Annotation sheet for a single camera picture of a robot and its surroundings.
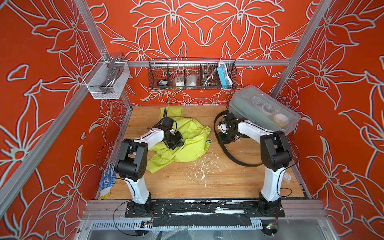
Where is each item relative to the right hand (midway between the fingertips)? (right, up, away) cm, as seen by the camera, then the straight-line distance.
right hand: (217, 141), depth 95 cm
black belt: (+1, +8, +9) cm, 12 cm away
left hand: (-21, 0, -3) cm, 21 cm away
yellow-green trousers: (-14, +3, -3) cm, 15 cm away
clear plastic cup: (-17, +38, -3) cm, 42 cm away
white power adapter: (-24, +38, -2) cm, 45 cm away
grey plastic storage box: (+22, +23, -2) cm, 32 cm away
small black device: (-36, +38, +1) cm, 52 cm away
